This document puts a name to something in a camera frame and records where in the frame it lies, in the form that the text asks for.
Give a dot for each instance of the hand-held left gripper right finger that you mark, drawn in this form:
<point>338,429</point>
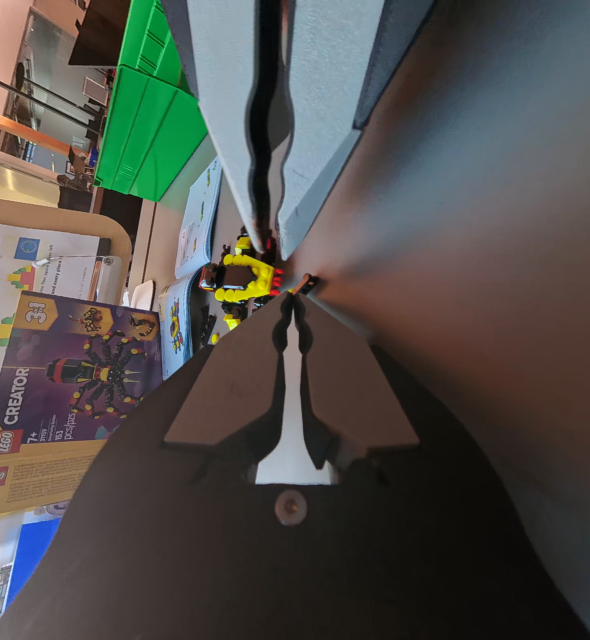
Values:
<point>360,395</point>

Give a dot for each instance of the open lego instruction booklet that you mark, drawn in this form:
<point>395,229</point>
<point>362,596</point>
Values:
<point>197,225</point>

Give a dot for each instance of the rounded light wooden panel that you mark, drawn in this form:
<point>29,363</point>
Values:
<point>50,212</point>

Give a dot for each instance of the blue box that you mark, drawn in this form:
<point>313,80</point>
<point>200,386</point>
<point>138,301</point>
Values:
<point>35,550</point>

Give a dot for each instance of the purple spider lego box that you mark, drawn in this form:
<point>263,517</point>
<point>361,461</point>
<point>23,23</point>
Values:
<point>75,360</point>

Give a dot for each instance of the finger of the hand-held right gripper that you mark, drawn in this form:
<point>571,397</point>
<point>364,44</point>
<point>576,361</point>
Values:
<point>225,75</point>
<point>325,100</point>

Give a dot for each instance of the dark brown lego piece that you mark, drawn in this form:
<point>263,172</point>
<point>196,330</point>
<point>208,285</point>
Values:
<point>306,284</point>

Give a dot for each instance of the dark wooden furniture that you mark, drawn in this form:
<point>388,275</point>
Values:
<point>100,35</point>

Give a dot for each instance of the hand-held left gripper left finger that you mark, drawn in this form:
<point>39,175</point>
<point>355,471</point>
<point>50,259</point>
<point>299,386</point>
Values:
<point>225,390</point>

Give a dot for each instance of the green plastic bin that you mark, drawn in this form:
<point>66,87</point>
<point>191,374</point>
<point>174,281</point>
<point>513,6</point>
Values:
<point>150,135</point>

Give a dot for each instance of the scattered small lego pieces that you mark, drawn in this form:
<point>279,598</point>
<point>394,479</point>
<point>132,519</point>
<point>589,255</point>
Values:
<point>206,325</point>

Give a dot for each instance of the yellow black lego model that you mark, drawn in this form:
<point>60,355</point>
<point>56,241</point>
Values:
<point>261,277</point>

